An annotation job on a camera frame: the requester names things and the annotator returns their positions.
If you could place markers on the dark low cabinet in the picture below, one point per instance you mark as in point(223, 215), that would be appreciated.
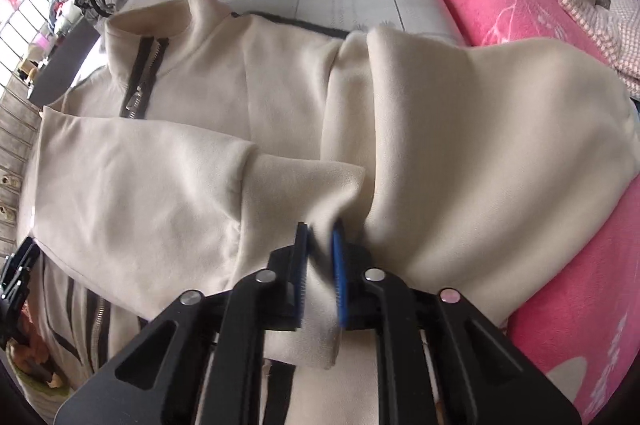
point(65, 65)

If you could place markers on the beige striped zip garment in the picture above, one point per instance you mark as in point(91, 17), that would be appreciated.
point(75, 320)

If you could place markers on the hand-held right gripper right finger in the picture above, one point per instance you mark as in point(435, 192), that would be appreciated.
point(341, 285)

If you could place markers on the cream zip jacket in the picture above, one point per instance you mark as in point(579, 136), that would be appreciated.
point(200, 130)

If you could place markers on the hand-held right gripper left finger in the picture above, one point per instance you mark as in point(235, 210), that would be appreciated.
point(301, 275)

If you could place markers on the white pink checked cloth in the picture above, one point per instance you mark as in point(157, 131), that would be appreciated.
point(620, 35)

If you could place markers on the metal window railing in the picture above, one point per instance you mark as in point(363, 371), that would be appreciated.
point(20, 35)

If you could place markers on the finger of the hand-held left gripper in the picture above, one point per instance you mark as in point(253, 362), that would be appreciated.
point(17, 270)

